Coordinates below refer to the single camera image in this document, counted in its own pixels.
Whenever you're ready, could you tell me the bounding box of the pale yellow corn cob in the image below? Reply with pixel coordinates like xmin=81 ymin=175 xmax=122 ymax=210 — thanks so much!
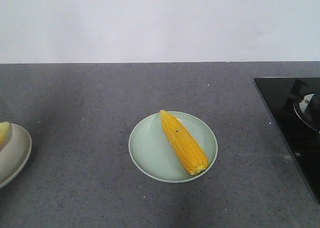
xmin=0 ymin=121 xmax=12 ymax=149

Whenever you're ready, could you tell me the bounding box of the black glass gas hob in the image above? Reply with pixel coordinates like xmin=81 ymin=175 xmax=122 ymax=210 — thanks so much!
xmin=254 ymin=77 xmax=320 ymax=201

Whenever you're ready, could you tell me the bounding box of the black gas burner grate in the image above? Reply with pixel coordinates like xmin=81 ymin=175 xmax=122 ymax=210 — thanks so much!
xmin=283 ymin=78 xmax=320 ymax=132

